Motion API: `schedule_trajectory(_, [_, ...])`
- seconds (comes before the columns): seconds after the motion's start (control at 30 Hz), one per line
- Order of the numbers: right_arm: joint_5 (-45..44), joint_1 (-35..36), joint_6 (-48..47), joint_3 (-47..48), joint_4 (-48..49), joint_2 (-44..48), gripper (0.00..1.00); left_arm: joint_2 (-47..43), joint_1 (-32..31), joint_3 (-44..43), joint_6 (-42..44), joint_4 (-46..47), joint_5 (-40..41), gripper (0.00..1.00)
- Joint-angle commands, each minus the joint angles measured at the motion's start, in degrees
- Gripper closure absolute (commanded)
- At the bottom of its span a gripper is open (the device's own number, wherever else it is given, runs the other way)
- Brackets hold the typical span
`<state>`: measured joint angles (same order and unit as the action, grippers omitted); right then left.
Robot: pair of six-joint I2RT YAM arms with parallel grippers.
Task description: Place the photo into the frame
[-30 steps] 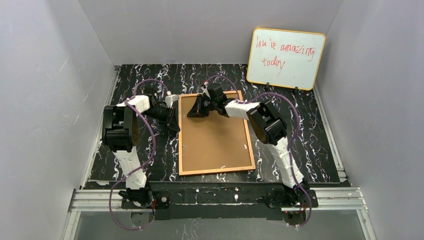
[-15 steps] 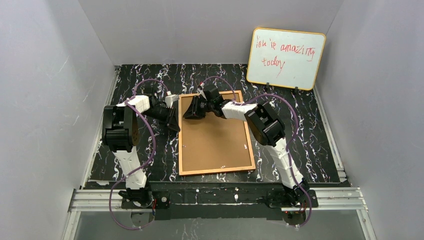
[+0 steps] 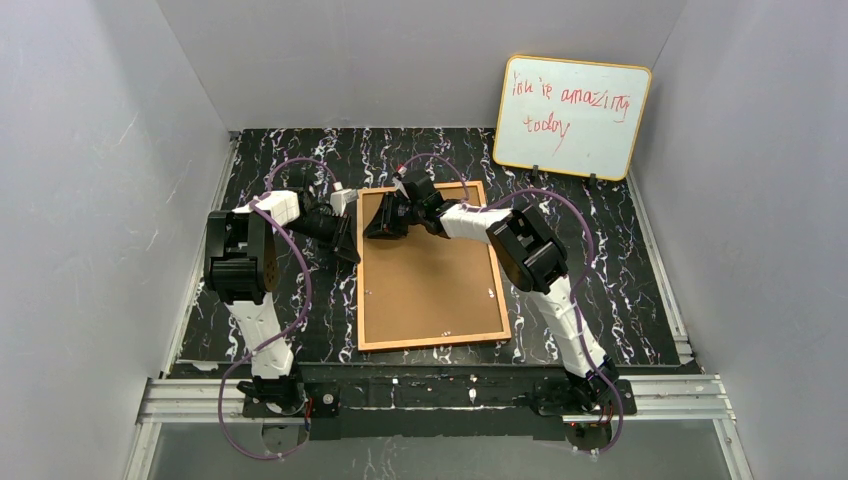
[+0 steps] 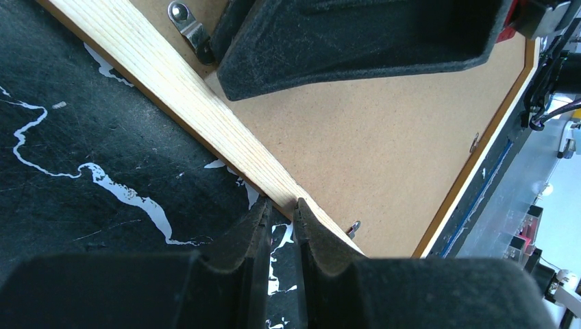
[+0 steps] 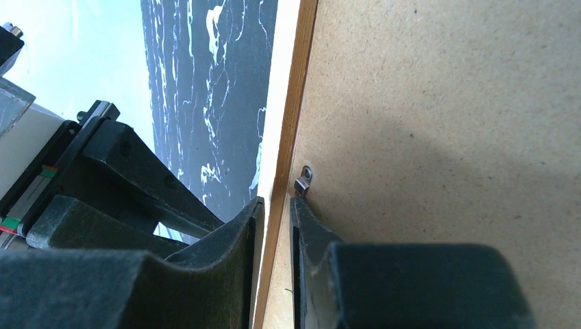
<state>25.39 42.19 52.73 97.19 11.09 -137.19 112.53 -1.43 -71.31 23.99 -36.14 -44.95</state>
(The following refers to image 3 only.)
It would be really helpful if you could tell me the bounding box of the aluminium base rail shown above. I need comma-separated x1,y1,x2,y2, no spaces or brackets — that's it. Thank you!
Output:
124,370,752,479

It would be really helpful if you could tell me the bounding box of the orange wooden picture frame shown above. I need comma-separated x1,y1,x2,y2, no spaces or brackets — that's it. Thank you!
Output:
355,180,513,353

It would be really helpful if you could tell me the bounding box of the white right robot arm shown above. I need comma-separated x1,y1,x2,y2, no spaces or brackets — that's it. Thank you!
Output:
364,168,618,383

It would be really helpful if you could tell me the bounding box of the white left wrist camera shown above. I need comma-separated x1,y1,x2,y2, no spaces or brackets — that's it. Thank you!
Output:
330,188,358,216

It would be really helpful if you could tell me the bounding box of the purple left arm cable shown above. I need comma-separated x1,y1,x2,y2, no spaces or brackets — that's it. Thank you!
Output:
217,157,342,462

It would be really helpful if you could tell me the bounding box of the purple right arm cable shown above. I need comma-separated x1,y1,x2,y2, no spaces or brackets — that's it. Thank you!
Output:
394,153,627,456

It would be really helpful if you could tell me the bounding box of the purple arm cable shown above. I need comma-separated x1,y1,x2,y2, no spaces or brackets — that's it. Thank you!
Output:
217,157,342,462
394,153,627,456

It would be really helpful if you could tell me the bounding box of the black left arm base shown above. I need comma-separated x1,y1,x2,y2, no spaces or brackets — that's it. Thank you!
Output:
236,380,341,419

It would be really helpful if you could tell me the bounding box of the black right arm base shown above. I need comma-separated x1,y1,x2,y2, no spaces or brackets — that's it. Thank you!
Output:
526,378,638,418

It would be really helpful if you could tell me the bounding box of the yellow-framed whiteboard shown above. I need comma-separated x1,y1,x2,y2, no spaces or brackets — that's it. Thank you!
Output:
492,55,652,181

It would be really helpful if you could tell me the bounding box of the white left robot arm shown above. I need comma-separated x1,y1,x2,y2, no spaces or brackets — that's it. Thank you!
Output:
203,182,360,380

